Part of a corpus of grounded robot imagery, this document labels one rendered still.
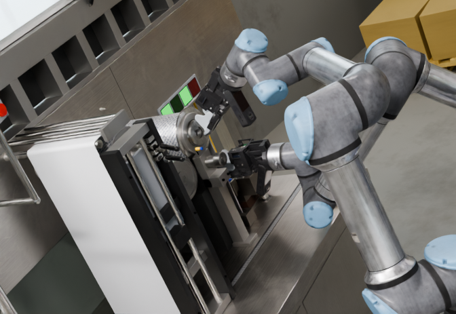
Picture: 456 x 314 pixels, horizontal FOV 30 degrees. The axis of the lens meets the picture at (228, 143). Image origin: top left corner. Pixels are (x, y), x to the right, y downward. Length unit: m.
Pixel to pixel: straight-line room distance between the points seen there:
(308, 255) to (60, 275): 0.68
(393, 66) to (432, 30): 3.00
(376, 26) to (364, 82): 3.49
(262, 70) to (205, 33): 0.98
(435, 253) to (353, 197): 0.23
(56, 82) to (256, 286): 0.81
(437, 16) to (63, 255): 3.16
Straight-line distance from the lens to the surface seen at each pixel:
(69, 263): 2.44
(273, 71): 2.08
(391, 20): 5.16
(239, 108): 2.22
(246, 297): 2.23
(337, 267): 2.44
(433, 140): 4.59
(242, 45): 2.11
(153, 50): 2.79
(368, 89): 1.72
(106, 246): 2.26
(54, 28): 2.49
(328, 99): 1.71
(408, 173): 4.36
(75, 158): 2.12
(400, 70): 2.09
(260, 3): 5.39
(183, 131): 2.31
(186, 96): 2.88
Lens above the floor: 2.08
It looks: 22 degrees down
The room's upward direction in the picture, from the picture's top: 24 degrees counter-clockwise
